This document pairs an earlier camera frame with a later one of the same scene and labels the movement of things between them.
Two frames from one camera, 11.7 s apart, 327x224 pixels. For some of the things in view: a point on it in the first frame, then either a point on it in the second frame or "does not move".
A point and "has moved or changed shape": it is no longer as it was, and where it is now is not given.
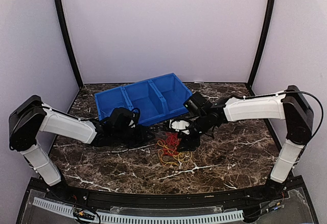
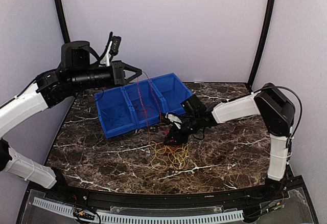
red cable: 170,143 has moved or changed shape
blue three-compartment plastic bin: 157,98 does not move
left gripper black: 142,138 -> 118,67
